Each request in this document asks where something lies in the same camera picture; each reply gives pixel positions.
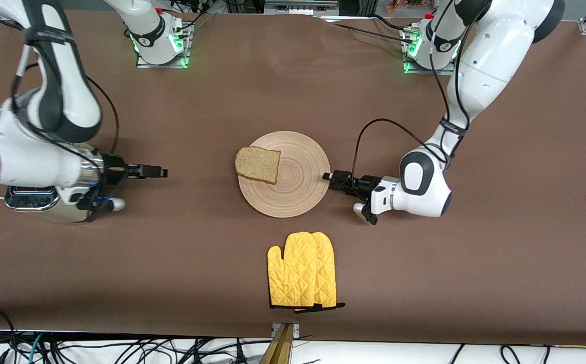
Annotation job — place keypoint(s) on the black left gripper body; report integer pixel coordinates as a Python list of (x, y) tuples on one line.
[(365, 183)]

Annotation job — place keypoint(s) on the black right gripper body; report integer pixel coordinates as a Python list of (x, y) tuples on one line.
[(115, 169)]

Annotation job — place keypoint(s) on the round wooden plate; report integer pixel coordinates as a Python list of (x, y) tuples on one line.
[(298, 192)]

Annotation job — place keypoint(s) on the brown bread slice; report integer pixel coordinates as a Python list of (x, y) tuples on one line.
[(257, 164)]

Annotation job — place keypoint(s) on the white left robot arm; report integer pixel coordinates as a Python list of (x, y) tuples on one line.
[(495, 55)]

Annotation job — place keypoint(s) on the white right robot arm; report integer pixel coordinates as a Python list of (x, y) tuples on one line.
[(55, 101)]

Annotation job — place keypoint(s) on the cream and chrome toaster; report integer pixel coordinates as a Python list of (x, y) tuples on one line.
[(45, 210)]

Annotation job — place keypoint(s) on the yellow quilted oven mitt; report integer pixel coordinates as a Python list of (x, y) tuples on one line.
[(329, 273), (292, 273)]

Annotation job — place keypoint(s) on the brown table cover sheet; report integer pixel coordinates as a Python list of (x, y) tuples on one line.
[(272, 91)]

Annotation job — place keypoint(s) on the brass coloured bar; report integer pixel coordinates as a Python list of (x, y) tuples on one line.
[(278, 349)]

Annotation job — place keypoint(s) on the grey metal device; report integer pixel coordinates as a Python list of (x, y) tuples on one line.
[(300, 6)]

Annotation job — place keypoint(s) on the orange object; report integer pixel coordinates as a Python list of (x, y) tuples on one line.
[(404, 5)]

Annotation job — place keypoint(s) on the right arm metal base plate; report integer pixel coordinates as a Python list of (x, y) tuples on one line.
[(184, 53)]

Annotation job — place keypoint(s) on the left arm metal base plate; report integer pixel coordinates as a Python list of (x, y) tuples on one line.
[(409, 68)]

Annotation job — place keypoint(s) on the small metal bracket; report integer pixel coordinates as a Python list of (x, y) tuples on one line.
[(296, 329)]

